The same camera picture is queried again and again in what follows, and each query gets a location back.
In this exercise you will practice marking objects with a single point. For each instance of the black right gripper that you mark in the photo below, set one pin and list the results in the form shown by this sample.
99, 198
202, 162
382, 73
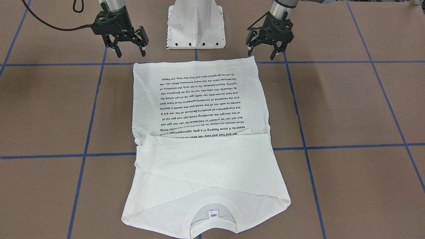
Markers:
123, 29

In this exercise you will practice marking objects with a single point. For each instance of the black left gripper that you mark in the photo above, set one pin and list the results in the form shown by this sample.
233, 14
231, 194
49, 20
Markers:
276, 29

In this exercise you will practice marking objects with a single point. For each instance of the white long-sleeve printed shirt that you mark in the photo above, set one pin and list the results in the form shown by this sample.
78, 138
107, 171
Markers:
204, 157

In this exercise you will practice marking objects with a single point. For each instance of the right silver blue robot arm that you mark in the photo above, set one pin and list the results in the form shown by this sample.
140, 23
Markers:
112, 5

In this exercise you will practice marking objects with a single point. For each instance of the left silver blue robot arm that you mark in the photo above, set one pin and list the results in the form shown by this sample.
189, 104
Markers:
282, 9

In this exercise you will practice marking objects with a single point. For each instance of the white central mounting pedestal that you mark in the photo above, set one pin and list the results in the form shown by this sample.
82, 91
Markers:
195, 24

